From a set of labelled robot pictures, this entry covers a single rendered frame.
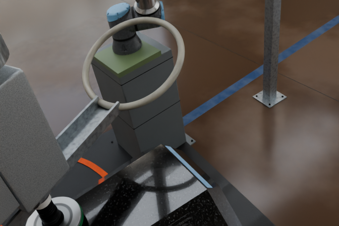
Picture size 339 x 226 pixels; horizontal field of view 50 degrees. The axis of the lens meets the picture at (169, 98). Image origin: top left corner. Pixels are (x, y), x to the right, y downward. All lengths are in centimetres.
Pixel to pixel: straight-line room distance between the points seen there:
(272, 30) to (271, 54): 21
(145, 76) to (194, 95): 107
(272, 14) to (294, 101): 82
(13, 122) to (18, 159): 12
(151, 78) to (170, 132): 53
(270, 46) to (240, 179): 101
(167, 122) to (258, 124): 77
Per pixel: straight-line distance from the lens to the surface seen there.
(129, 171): 163
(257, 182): 257
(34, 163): 118
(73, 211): 151
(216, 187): 159
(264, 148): 278
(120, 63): 221
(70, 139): 149
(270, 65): 293
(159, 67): 230
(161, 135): 261
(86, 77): 168
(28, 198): 122
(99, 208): 156
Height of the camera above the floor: 204
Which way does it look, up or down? 39 degrees down
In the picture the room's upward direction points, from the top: 11 degrees counter-clockwise
